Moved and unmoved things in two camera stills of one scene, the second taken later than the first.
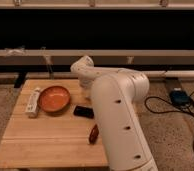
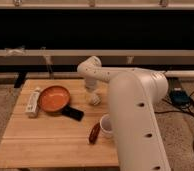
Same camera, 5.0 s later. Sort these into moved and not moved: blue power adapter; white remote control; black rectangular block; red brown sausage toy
Moved: black rectangular block
Not moved: blue power adapter; red brown sausage toy; white remote control
